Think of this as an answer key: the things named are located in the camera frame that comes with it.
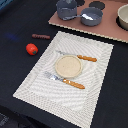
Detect grey frying pan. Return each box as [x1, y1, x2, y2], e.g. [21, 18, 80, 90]
[64, 7, 103, 26]

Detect beige woven placemat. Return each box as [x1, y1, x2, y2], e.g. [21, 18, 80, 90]
[13, 31, 113, 128]

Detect cream bowl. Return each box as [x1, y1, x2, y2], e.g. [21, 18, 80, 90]
[118, 4, 128, 30]

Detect grey cooking pot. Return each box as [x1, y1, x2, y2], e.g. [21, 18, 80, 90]
[56, 0, 77, 19]

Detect red toy tomato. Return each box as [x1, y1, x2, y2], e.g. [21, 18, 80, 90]
[26, 43, 38, 55]

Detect orange handled knife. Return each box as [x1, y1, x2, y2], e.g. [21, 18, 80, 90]
[56, 50, 97, 62]

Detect orange handled fork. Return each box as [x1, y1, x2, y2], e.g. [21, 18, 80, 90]
[44, 71, 85, 89]

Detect brown toy sausage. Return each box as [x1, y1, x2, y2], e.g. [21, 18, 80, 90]
[32, 34, 50, 40]

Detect beige round plate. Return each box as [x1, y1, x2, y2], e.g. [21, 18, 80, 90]
[55, 55, 83, 78]

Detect pink stove board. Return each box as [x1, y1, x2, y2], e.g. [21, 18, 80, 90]
[49, 0, 128, 43]

